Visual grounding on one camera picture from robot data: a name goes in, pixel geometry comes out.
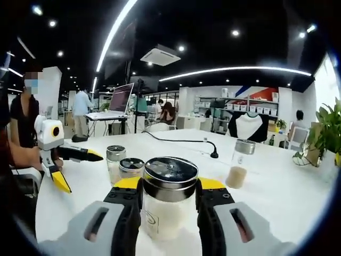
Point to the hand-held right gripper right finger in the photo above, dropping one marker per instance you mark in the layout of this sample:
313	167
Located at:
255	232

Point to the round ceiling spotlights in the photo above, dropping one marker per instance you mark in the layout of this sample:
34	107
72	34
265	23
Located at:
235	32

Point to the person's left hand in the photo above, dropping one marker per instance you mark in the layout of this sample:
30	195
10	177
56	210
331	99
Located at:
33	158

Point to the large green potted plant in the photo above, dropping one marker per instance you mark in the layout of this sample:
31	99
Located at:
329	130

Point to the white office chair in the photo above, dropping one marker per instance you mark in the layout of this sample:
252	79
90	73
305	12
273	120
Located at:
32	181

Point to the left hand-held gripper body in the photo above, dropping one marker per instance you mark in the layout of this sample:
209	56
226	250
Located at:
48	138

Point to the metal shelf with white bins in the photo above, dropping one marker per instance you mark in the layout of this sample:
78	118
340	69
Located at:
239	106

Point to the operator in black shirt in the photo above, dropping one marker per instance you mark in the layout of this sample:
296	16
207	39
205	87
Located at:
5	128

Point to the small plant in yellow pot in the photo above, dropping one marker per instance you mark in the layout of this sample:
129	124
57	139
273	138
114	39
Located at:
281	124

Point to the hanging black screen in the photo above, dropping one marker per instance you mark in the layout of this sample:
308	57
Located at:
121	50

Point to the white ceiling air conditioner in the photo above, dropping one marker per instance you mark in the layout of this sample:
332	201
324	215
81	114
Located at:
160	55

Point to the black and white t-shirt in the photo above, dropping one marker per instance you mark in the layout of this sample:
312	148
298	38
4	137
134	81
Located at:
249	126

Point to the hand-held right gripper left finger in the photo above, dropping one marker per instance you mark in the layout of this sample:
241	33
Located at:
85	232

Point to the tall seasoning bottle brown powder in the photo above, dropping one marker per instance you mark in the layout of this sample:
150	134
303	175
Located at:
235	177

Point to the short ceiling light strip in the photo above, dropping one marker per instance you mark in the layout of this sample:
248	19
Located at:
95	84

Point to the white open laptop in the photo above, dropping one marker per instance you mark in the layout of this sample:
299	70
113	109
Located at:
121	98

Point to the small black object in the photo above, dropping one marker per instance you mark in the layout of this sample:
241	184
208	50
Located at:
79	138

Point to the curved ceiling light strip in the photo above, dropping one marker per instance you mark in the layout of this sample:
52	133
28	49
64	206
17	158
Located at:
234	69
113	32

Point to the tall seasoning bottle white powder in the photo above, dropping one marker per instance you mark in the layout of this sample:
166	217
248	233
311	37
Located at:
167	218

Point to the white standing desk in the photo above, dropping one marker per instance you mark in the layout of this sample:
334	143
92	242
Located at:
106	117

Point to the small glass seasoning bottle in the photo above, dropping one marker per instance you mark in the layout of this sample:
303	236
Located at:
115	165
130	166

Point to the white mesh chair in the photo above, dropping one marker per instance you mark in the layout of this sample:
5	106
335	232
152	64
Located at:
299	138

